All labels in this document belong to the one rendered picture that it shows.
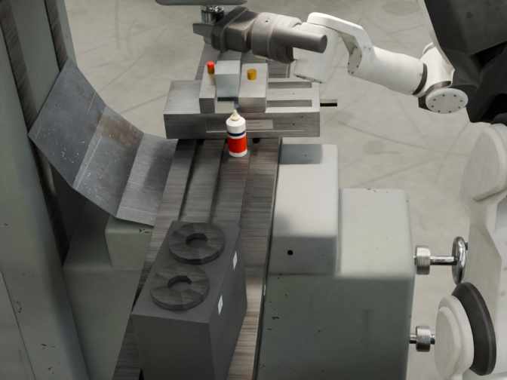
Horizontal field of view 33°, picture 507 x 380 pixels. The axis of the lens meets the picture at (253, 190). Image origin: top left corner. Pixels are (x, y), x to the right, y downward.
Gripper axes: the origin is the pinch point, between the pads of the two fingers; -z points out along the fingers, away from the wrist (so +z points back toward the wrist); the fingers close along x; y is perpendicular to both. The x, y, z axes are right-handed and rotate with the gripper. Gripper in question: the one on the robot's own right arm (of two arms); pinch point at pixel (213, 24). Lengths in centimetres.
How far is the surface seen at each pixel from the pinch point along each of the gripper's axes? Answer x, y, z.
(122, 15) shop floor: -192, 121, -191
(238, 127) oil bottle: -0.8, 23.9, 3.1
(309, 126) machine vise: -14.2, 28.8, 13.4
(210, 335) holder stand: 58, 16, 34
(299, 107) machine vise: -14.7, 24.9, 10.6
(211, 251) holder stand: 47, 12, 28
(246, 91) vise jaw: -9.9, 20.8, 0.1
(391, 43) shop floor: -222, 123, -50
